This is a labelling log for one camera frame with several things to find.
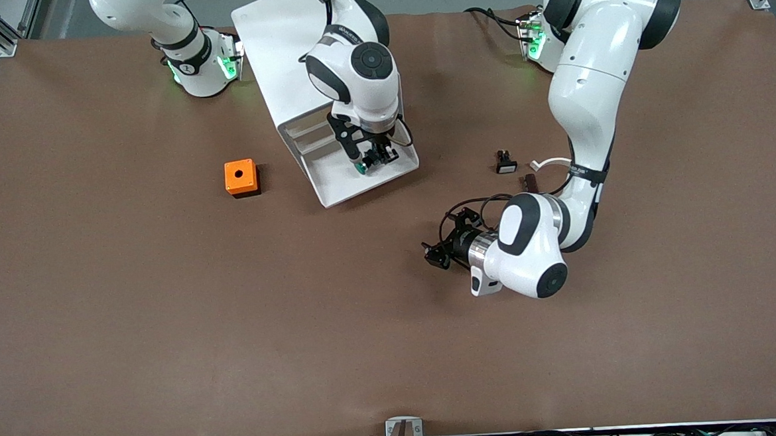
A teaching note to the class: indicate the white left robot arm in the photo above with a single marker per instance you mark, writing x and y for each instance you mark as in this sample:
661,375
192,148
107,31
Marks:
588,101

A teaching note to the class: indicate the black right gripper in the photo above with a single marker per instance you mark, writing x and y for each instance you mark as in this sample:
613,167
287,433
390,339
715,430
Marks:
380,147

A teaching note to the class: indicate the white curved plastic bracket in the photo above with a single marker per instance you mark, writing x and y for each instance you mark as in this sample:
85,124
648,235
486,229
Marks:
548,164

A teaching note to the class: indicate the small black white connector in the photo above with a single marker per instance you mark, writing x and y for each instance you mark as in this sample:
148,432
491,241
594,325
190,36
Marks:
505,165

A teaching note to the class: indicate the brown terminal block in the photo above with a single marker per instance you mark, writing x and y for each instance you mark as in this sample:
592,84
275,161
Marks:
530,182

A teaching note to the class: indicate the green mushroom push button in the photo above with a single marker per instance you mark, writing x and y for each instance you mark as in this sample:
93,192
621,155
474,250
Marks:
363,169

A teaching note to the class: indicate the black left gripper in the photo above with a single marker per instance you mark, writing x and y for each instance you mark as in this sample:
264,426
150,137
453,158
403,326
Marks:
459,246

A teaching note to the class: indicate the brown table mat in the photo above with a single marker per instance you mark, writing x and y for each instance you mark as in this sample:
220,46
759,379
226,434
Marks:
168,322

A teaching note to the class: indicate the orange button enclosure box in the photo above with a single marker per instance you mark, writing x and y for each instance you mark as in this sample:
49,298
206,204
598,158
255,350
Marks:
240,176

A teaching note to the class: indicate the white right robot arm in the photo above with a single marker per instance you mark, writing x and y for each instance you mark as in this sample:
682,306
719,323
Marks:
361,80

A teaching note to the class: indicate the grey metal edge bracket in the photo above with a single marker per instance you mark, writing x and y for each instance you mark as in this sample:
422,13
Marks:
391,429

